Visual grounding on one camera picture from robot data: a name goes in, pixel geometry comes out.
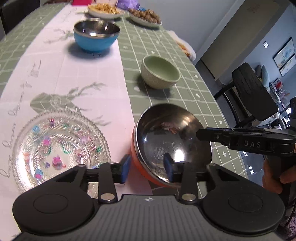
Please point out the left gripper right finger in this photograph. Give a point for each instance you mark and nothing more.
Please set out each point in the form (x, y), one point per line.
(184, 174)

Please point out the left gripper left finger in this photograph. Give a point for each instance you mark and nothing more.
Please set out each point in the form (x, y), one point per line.
(112, 173)

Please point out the orange steel bowl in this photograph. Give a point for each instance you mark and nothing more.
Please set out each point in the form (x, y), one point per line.
(167, 129)

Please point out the clear glass decorated plate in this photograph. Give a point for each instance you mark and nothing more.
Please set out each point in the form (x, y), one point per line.
(53, 142)

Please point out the green ceramic bowl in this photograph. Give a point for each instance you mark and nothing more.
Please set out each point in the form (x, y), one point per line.
(158, 72)

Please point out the blue steel bowl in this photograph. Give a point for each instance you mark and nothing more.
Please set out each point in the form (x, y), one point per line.
(95, 35)

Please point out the black chair right side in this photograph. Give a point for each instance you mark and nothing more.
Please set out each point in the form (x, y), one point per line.
(255, 101)

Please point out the black chair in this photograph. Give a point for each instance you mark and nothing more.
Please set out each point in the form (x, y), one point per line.
(13, 12)
(255, 101)

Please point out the green checked tablecloth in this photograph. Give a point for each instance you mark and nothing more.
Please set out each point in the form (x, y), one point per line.
(43, 68)

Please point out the white cloth with snacks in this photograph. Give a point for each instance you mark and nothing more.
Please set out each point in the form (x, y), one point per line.
(186, 47)

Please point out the white plate of brown snacks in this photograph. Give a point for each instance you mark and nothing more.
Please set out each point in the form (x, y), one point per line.
(146, 17)

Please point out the white plate of fries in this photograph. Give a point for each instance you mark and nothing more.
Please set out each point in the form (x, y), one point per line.
(104, 11)

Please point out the purple plastic bag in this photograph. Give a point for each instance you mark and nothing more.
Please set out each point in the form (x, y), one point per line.
(128, 4)

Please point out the red box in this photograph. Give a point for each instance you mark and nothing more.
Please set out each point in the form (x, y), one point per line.
(81, 2)

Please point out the black chair near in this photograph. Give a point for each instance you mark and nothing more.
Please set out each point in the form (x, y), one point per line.
(13, 12)

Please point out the framed wall pictures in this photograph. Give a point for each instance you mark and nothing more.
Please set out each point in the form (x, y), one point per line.
(285, 57)

